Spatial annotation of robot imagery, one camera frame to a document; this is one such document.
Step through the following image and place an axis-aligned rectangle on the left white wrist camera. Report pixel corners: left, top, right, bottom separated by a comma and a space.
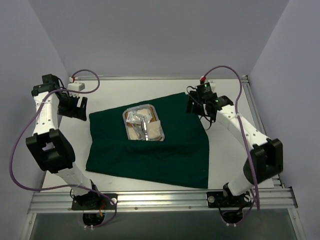
67, 77, 85, 92

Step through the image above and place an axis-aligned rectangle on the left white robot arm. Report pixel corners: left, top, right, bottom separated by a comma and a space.
25, 74, 101, 210

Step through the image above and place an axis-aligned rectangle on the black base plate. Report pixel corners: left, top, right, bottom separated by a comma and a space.
71, 192, 118, 211
206, 190, 252, 209

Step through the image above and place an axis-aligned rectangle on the white gauze pad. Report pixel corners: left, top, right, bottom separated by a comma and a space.
146, 120, 161, 140

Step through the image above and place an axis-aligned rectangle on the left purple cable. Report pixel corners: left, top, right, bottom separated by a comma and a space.
9, 69, 118, 228

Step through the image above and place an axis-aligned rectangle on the aluminium front rail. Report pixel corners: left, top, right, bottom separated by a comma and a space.
28, 188, 298, 214

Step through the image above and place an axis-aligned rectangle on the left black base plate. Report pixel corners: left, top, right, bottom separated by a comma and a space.
71, 192, 118, 211

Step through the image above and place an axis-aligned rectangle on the aluminium right side rail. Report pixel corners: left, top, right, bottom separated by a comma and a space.
242, 80, 284, 184

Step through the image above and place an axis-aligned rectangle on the aluminium rail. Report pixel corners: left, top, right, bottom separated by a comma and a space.
28, 188, 298, 214
242, 80, 284, 184

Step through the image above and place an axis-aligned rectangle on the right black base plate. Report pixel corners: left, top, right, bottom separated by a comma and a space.
206, 190, 252, 209

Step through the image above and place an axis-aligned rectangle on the green surgical cloth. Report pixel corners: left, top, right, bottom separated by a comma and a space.
86, 92, 210, 189

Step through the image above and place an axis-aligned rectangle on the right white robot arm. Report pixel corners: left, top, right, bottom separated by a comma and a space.
186, 82, 284, 207

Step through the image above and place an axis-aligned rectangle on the silver instrument tray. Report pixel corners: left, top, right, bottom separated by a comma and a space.
122, 104, 165, 142

